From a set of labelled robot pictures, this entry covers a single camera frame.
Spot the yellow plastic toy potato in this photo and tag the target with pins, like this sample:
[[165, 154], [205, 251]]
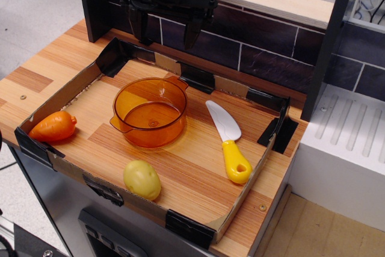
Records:
[[141, 179]]

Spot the orange plastic toy carrot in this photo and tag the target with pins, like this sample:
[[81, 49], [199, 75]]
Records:
[[55, 127]]

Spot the white toy sink drainboard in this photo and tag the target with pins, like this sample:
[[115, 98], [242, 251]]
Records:
[[339, 163]]

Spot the toy oven front panel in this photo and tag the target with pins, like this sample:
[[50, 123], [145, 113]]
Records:
[[107, 237]]

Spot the toy knife yellow handle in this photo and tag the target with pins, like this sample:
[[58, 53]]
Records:
[[237, 167]]

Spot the cardboard fence with black tape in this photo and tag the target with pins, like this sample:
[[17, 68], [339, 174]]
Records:
[[198, 207]]

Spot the dark shelf frame with backsplash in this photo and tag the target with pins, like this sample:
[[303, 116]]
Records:
[[267, 52]]

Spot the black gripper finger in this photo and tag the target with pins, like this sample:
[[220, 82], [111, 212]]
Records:
[[192, 31], [138, 20]]

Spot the transparent orange plastic pot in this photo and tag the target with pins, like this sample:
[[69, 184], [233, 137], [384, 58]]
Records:
[[151, 112]]

